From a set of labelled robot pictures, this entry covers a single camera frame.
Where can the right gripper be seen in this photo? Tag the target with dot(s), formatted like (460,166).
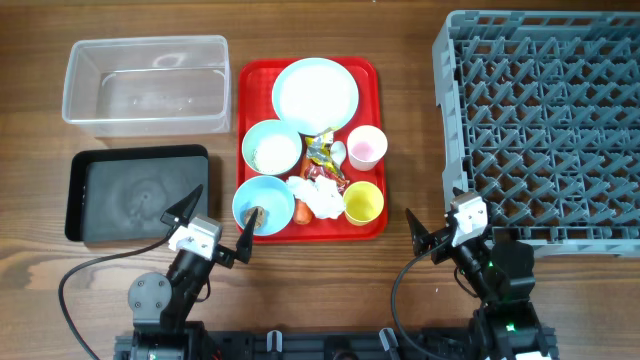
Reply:
(422,238)

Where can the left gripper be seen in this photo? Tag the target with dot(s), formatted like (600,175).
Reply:
(222,259)

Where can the brown food scrap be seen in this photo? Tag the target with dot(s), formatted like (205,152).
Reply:
(255,215)

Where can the blue bowl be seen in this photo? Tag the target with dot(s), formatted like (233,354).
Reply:
(272,195)

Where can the orange carrot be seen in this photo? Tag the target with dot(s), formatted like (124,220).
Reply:
(303,214)

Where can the green bowl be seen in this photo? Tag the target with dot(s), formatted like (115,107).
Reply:
(265,129)

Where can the white tissue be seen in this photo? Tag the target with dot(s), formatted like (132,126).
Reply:
(320,195)

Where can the red snack wrapper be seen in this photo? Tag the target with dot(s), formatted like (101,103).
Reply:
(313,171)

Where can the yellow silver wrapper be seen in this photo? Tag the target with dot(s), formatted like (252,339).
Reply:
(318,151)

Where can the white rice pile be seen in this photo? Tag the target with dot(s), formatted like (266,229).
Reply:
(275,154)

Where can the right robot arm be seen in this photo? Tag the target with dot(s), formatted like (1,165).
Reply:
(506,325)

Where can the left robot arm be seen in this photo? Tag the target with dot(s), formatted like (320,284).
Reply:
(161,303)

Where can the black waste tray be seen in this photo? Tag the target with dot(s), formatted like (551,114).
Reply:
(121,194)

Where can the grey dishwasher rack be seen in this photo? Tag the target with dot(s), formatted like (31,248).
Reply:
(541,118)

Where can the clear plastic waste bin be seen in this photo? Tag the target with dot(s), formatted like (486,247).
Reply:
(149,86)

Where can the yellow cup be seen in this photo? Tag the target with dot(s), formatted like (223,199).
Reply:
(364,202)

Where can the pink cup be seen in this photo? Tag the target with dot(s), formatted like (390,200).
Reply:
(366,146)

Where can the white plastic spoon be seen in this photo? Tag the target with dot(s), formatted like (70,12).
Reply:
(338,153)

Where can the red serving tray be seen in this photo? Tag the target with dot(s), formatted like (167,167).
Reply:
(255,85)

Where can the light blue plate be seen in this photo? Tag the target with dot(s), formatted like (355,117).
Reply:
(315,94)

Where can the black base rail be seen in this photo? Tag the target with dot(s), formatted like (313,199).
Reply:
(276,346)

